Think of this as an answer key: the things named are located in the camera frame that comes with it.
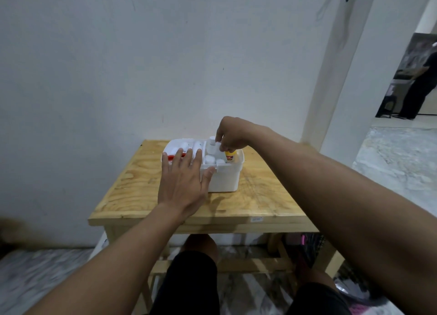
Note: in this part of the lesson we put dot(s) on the person's black shorts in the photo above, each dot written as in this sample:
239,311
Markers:
191,287

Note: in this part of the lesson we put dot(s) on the white bottle red label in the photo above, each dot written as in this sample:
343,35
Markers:
212,146

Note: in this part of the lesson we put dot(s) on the white first aid box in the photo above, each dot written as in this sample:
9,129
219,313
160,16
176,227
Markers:
225,180

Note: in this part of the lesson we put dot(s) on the person's right hand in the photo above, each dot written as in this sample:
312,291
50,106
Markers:
234,134

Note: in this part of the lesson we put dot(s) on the wooden table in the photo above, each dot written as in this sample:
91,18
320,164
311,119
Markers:
245,202

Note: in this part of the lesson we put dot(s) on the person's left forearm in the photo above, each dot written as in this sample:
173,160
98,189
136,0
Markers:
109,267

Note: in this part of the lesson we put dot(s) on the person's left hand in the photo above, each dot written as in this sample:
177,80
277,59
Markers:
182,188

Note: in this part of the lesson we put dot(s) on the person's right forearm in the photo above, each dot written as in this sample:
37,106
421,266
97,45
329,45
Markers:
358,215

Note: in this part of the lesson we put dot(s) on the person's left leg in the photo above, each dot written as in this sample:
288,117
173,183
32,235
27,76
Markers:
201,244

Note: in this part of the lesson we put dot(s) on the dark framed panel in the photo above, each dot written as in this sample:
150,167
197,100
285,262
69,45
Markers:
414,55

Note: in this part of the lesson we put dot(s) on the black stool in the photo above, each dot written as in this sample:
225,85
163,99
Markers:
386,106

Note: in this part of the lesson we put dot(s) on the pink and black basket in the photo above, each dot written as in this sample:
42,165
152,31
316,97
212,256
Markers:
341,270

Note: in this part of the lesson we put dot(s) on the yellow bottle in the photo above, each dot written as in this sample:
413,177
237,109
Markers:
231,156

